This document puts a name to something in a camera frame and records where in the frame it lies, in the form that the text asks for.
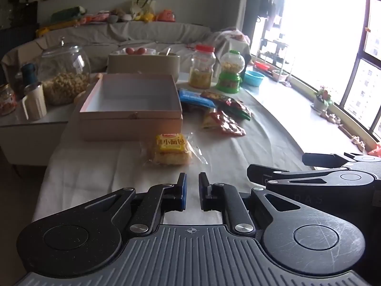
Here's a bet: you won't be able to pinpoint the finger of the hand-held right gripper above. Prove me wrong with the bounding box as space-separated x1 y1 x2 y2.
247 163 343 190
302 152 367 168

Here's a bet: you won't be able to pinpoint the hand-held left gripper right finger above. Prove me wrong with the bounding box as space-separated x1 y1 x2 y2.
198 172 301 235

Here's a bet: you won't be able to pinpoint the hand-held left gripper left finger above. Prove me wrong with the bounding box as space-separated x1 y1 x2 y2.
81 172 188 235

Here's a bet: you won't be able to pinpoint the clear bread packet yellow label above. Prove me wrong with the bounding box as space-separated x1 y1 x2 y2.
141 133 209 168

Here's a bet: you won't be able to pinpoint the green and red snack packet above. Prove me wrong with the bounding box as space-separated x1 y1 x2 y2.
219 98 253 122

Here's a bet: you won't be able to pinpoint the pink box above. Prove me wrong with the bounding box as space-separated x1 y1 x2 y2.
78 73 183 142

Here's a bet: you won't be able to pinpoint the blue and white snack packet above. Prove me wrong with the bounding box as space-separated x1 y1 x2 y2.
178 89 216 109

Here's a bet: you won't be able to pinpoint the yellow and red snack packet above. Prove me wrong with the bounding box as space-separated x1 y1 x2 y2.
200 91 233 106

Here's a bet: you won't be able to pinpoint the white table cloth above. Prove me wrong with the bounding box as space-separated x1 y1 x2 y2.
31 71 316 225

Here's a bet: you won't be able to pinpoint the potted pink flowers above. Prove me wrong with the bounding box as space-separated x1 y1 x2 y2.
312 86 334 111

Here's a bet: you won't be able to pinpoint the blue plastic basin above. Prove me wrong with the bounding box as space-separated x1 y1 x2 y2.
244 70 266 87

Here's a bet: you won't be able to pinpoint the green candy dispenser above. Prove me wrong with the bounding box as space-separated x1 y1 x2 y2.
216 50 246 93

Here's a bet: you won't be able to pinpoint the clear plastic jar red lid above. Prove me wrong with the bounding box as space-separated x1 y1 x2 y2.
189 45 216 90

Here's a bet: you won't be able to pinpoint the metal shelf rack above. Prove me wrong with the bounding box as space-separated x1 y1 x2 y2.
257 37 290 72

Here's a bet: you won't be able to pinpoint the floral blanket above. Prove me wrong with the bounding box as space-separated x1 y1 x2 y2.
208 28 251 64

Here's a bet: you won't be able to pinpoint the round glass jar of nuts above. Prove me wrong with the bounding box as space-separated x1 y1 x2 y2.
38 37 91 107

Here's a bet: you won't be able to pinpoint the white side table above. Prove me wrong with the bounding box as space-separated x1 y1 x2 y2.
0 73 102 167

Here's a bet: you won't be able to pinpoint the white ribbed mug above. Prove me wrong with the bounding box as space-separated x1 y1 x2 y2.
21 84 48 121

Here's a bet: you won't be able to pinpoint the grey covered sofa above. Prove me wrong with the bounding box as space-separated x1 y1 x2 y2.
1 21 251 76

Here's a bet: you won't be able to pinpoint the orange plush toy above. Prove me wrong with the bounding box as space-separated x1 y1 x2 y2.
156 9 177 22

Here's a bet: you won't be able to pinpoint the white tote bag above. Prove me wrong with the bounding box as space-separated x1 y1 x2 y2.
129 0 156 21

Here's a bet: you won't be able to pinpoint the pink plush toy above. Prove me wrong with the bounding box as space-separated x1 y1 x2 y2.
86 11 111 24

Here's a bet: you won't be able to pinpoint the teal bottle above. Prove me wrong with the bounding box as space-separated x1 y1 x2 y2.
20 63 39 87

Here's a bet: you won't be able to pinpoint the small glass jar red contents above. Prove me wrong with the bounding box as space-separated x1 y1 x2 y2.
0 84 17 117

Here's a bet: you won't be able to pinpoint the long yellow plush toy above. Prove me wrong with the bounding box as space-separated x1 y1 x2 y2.
36 21 81 37

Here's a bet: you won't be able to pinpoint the green plush toy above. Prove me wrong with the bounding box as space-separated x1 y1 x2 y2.
50 6 87 25

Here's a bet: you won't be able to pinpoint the glass aquarium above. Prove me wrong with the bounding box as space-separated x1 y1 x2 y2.
0 1 39 30

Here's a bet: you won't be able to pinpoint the dark window frame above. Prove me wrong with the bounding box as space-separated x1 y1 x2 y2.
339 0 381 141

